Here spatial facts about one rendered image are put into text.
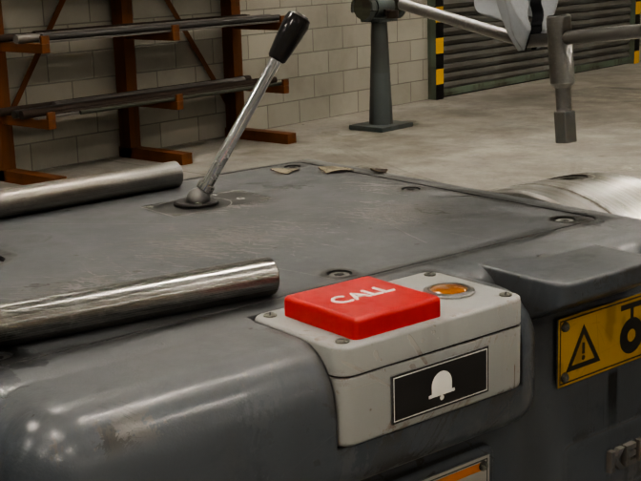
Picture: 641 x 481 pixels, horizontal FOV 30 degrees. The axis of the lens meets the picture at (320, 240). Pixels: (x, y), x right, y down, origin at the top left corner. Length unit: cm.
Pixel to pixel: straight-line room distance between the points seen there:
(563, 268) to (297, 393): 22
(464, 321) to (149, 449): 19
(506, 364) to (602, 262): 11
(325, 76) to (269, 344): 1016
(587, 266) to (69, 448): 35
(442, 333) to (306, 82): 995
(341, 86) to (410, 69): 104
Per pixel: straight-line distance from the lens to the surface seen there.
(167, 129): 945
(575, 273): 72
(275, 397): 57
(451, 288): 67
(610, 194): 107
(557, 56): 110
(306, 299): 63
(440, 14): 123
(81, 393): 55
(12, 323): 61
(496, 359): 66
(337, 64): 1085
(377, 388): 60
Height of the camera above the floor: 144
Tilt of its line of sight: 14 degrees down
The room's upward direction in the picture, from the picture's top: 2 degrees counter-clockwise
